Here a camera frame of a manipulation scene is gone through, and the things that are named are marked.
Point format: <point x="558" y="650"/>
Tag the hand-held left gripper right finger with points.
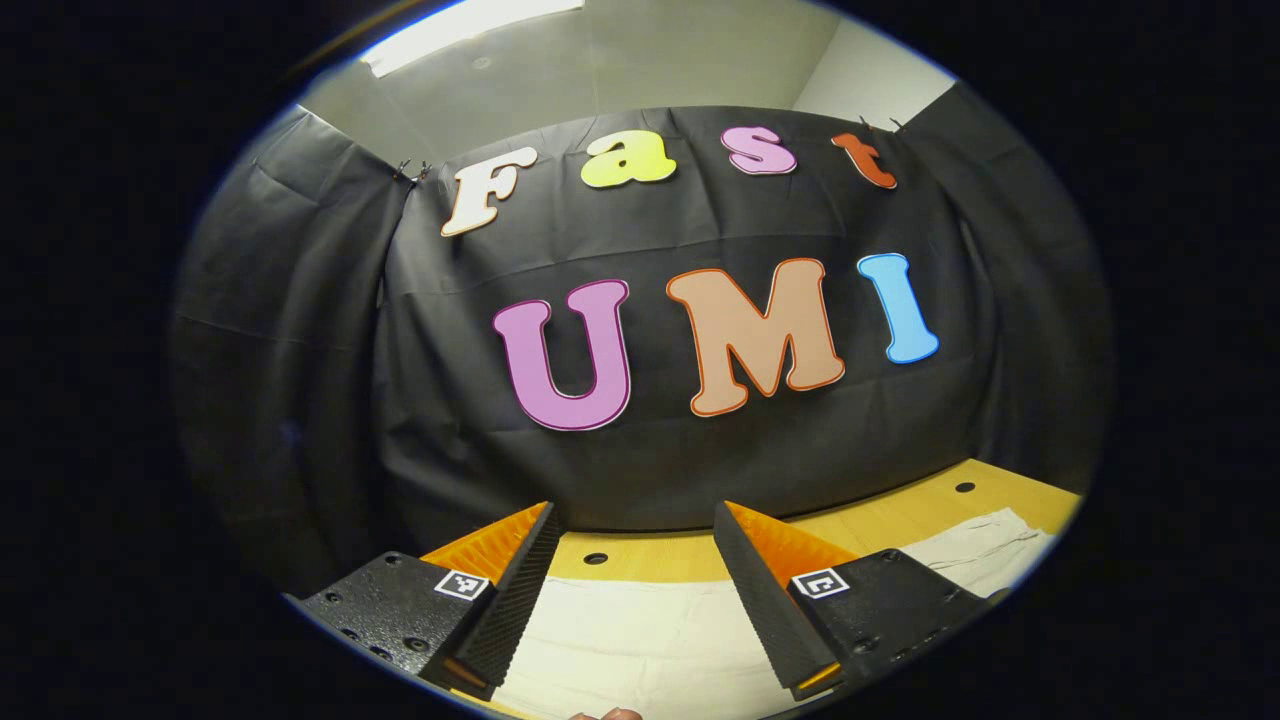
<point x="765" y="600"/>

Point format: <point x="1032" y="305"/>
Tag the small metal clip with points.
<point x="412" y="172"/>
<point x="880" y="126"/>

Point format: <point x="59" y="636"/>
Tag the black backdrop cloth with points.
<point x="660" y="230"/>

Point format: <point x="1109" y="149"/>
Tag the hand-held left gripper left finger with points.
<point x="515" y="595"/>

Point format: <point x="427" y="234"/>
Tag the white jeans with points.
<point x="640" y="650"/>

